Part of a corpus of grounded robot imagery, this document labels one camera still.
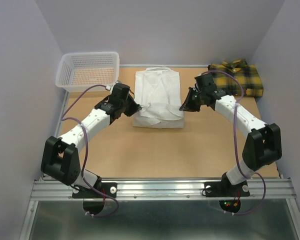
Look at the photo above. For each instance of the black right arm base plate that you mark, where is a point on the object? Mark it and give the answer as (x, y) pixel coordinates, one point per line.
(219, 189)

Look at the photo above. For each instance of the aluminium mounting rail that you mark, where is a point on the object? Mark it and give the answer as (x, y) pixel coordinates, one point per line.
(155, 189)

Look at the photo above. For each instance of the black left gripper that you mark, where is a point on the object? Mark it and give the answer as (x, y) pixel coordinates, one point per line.
(134, 107)

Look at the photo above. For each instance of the yellow plaid folded shirt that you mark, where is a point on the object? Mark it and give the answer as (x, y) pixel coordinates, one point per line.
(237, 76)

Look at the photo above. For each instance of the white perforated plastic basket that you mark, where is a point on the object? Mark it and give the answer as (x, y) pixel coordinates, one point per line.
(78, 71)

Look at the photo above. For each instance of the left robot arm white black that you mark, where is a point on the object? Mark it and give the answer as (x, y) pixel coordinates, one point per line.
(60, 158)

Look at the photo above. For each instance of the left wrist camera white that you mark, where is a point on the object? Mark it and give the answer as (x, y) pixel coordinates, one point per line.
(110, 87)

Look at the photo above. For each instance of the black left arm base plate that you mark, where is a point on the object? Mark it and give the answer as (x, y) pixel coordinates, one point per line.
(107, 188)

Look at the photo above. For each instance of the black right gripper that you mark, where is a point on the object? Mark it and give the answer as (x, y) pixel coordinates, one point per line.
(188, 105)

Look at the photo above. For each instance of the white long sleeve shirt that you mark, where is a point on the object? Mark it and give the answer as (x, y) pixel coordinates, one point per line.
(158, 91)

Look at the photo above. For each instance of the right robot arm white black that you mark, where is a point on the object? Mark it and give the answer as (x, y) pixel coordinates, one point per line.
(262, 141)

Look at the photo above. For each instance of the metal table frame edge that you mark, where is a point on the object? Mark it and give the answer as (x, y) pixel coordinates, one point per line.
(49, 148)

